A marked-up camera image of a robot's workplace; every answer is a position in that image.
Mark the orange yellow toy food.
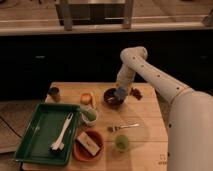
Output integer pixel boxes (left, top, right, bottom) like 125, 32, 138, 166
80, 93, 96, 108

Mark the wooden chair frame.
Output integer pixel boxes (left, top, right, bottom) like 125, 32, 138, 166
55, 0, 134, 30

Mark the orange bowl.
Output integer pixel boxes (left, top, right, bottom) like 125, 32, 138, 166
73, 130, 104, 162

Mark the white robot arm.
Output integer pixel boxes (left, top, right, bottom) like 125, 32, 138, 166
116, 46, 213, 171

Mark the brown toy item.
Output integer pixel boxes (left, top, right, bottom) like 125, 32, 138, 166
130, 88, 142, 100

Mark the green plastic tray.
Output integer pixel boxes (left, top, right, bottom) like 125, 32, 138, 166
14, 103, 80, 165

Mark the blue sponge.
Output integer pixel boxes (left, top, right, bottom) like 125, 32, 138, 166
114, 87, 127, 101

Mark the wooden block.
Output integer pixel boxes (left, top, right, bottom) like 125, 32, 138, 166
77, 132, 100, 156

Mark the green cup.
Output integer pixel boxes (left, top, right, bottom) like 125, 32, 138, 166
115, 135, 129, 152

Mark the small dark cup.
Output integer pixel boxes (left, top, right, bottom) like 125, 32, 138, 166
48, 87, 61, 102

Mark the purple bowl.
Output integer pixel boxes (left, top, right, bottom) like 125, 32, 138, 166
103, 88, 123, 109

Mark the white mug with green item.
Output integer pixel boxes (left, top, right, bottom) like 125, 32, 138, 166
79, 106, 98, 127

